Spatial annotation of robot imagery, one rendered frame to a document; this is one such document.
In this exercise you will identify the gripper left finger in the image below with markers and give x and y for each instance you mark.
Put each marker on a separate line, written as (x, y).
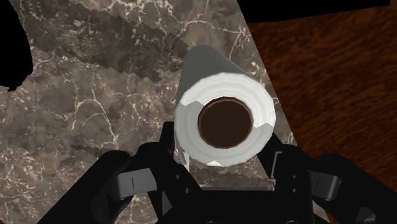
(130, 183)

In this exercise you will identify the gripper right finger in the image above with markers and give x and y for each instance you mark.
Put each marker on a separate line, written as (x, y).
(322, 186)

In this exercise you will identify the white paper towel roll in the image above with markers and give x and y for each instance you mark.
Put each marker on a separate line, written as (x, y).
(192, 124)

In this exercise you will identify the black rounded object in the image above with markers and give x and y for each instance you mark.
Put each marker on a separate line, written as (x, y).
(14, 43)

